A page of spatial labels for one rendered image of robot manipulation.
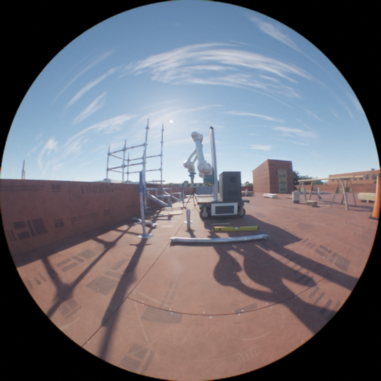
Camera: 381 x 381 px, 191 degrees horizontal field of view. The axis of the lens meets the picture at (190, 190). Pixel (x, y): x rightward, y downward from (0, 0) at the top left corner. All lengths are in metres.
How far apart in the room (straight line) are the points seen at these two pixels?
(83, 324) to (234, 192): 2.30
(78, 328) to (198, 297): 0.63
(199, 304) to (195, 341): 0.21
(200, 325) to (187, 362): 0.20
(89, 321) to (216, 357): 0.52
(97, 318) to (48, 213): 1.24
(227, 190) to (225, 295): 1.69
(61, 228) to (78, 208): 0.38
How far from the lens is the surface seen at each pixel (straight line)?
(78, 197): 1.78
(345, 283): 1.02
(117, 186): 2.27
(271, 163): 10.82
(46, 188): 1.63
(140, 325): 0.62
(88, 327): 0.70
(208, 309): 0.63
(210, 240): 1.16
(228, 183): 2.04
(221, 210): 1.97
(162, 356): 0.56
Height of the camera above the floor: 0.55
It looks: 1 degrees down
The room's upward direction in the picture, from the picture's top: 2 degrees counter-clockwise
